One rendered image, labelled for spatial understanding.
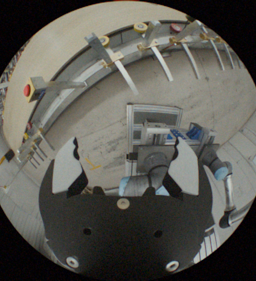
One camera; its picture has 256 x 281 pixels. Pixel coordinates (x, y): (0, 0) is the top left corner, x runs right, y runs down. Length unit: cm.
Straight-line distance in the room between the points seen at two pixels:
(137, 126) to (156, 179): 100
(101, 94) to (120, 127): 65
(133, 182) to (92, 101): 136
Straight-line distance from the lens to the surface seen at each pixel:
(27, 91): 38
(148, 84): 146
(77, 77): 94
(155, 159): 49
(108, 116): 151
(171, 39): 76
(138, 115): 127
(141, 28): 69
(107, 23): 73
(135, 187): 40
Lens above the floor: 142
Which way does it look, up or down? 58 degrees down
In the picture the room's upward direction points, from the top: 179 degrees counter-clockwise
